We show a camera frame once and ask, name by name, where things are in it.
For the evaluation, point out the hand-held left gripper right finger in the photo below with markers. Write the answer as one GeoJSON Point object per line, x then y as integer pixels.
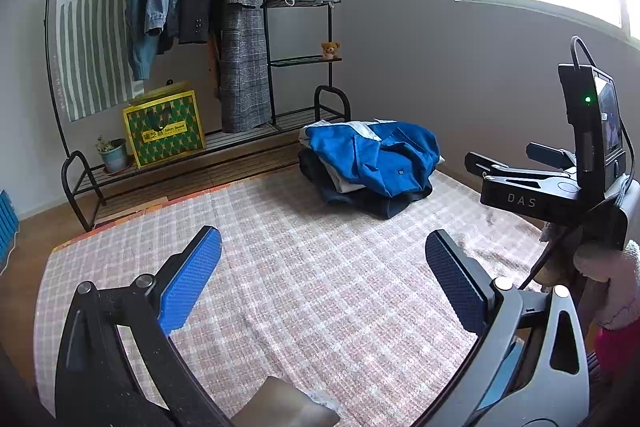
{"type": "Point", "coordinates": [455, 282]}

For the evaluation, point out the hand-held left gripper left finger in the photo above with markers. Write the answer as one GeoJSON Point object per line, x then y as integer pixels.
{"type": "Point", "coordinates": [192, 282]}

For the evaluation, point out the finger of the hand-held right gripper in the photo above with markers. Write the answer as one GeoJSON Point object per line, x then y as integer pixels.
{"type": "Point", "coordinates": [552, 155]}
{"type": "Point", "coordinates": [487, 167]}

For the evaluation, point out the blue and white jacket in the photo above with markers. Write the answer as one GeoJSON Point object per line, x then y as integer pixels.
{"type": "Point", "coordinates": [380, 152]}

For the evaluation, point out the dark clothes pile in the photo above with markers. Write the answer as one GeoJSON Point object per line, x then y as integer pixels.
{"type": "Point", "coordinates": [380, 204]}

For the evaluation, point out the black metal clothes rack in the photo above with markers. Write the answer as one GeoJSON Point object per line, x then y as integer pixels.
{"type": "Point", "coordinates": [330, 88]}

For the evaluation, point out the person's right hand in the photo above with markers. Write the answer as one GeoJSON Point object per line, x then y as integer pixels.
{"type": "Point", "coordinates": [615, 282]}

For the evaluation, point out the plaid blanket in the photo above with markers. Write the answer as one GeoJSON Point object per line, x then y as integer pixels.
{"type": "Point", "coordinates": [325, 282]}

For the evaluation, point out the potted plant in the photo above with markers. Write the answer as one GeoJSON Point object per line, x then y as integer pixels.
{"type": "Point", "coordinates": [114, 157]}

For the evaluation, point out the yellow and green bag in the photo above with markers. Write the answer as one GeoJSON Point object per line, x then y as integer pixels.
{"type": "Point", "coordinates": [165, 132]}

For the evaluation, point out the person's pink clothing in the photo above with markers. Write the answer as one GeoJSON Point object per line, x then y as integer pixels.
{"type": "Point", "coordinates": [617, 347]}

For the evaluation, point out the blue slatted panel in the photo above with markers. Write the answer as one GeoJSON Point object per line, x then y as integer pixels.
{"type": "Point", "coordinates": [7, 227]}

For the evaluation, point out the brown teddy bear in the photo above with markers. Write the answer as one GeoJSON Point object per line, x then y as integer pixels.
{"type": "Point", "coordinates": [330, 50]}

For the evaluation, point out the grey plaid coat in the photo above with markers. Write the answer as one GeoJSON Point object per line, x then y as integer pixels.
{"type": "Point", "coordinates": [245, 57]}

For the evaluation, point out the green striped wall hanging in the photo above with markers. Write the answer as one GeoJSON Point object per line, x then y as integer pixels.
{"type": "Point", "coordinates": [85, 57]}

